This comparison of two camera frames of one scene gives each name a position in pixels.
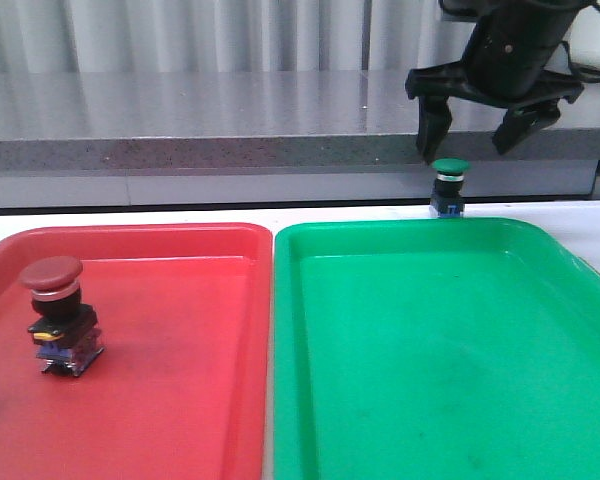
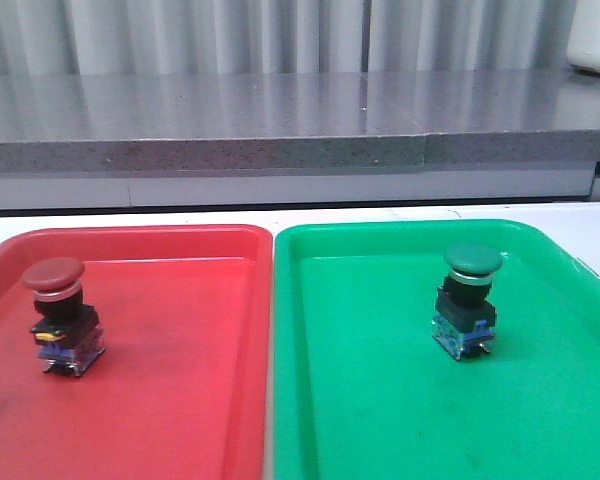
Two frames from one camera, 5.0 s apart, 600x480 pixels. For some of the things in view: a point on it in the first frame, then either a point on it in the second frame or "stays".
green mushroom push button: x=447 y=199 -> x=464 y=320
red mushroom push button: x=67 y=333 stays
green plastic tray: x=441 y=349 stays
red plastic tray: x=181 y=388 stays
